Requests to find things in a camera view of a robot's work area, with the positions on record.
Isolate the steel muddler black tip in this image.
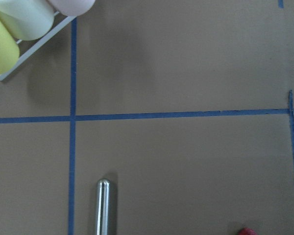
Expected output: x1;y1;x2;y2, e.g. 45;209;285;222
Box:
96;179;110;235

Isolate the red strawberry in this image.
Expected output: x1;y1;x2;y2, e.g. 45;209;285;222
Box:
237;228;257;235

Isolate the cream cup in rack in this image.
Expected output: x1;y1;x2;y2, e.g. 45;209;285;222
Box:
0;0;54;41

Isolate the yellow cup in rack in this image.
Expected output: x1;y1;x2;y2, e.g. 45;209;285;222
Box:
0;21;20;74

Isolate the pink object in rack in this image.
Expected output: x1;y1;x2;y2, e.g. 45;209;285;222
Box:
48;0;96;16

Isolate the white wire rack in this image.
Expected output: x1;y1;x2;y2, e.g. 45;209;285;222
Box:
0;11;76;81

